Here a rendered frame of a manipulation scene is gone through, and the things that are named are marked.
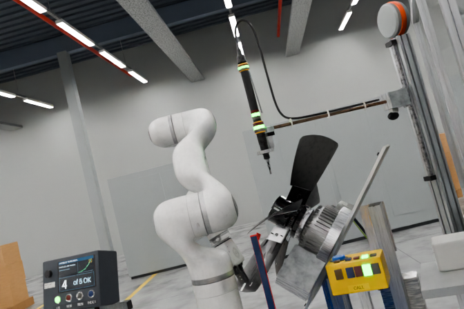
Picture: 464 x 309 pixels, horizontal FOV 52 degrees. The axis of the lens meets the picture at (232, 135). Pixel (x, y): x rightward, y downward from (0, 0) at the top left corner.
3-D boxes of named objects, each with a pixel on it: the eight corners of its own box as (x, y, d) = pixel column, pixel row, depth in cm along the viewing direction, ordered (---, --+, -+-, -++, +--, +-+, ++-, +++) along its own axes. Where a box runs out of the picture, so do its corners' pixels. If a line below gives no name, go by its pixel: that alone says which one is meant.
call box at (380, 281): (391, 283, 142) (382, 247, 143) (390, 293, 133) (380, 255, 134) (339, 290, 148) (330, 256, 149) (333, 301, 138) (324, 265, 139)
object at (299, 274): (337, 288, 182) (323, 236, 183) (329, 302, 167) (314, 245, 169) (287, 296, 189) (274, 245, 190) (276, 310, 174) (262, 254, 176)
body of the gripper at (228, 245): (224, 238, 180) (239, 265, 178) (233, 232, 190) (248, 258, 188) (208, 247, 182) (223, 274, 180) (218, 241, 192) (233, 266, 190)
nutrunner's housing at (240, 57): (270, 158, 190) (242, 49, 194) (273, 157, 187) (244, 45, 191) (261, 161, 190) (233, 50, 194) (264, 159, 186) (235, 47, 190)
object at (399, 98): (404, 107, 209) (399, 89, 210) (413, 104, 202) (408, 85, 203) (384, 112, 206) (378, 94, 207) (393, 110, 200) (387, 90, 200)
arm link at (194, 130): (187, 249, 133) (244, 234, 133) (177, 222, 125) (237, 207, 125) (171, 134, 170) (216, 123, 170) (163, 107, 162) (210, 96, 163)
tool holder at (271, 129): (275, 151, 193) (269, 127, 194) (281, 149, 186) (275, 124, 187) (255, 156, 191) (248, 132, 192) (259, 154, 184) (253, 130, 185)
